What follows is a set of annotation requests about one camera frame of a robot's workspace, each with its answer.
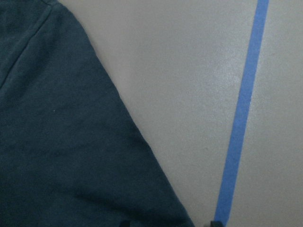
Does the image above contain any black graphic t-shirt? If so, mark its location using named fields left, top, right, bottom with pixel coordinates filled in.
left=0, top=0, right=193, bottom=227

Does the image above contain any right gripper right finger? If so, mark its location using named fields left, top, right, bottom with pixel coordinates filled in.
left=210, top=220, right=224, bottom=227

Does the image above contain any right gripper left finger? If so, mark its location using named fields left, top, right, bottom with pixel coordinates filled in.
left=120, top=221, right=130, bottom=227

